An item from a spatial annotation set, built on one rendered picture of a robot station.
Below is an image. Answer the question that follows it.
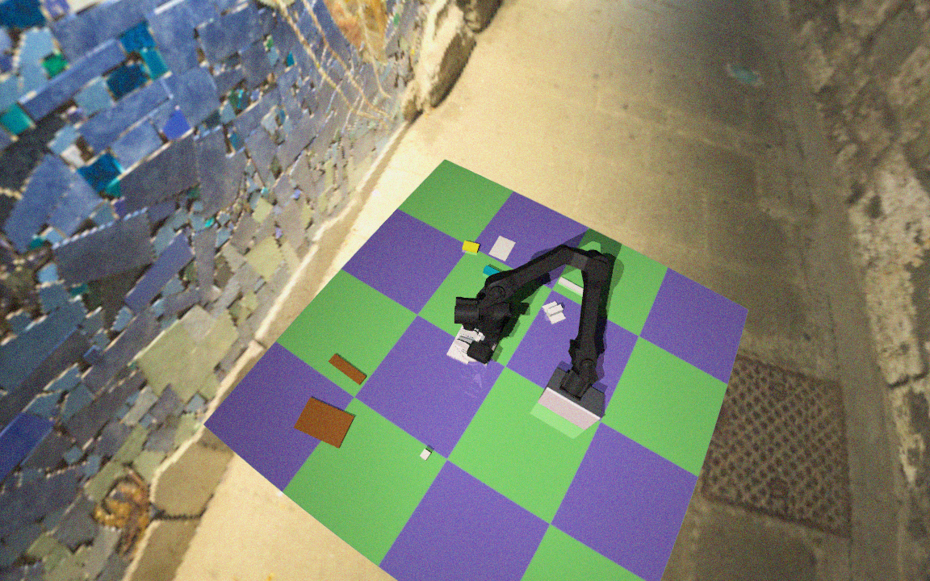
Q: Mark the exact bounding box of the brown rectangular plate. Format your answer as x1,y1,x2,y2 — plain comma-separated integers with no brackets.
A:
294,398,355,448

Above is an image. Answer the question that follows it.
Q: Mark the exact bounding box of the brown rectangular bar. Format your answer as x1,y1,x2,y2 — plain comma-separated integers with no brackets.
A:
329,354,366,385

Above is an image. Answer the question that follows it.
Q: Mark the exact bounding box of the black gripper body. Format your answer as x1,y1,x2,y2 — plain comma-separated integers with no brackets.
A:
467,321,505,364

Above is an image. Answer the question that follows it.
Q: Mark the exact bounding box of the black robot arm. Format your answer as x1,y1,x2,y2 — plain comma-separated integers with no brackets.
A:
455,245,610,401

